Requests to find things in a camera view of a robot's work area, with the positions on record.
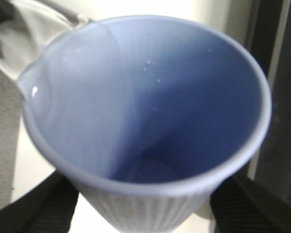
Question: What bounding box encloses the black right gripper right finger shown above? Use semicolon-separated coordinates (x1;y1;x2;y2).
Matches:
210;174;291;233

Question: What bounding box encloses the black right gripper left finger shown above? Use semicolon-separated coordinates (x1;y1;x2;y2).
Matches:
0;172;79;233

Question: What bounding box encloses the light blue ribbed cup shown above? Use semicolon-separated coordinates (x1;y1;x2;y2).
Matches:
17;16;272;233

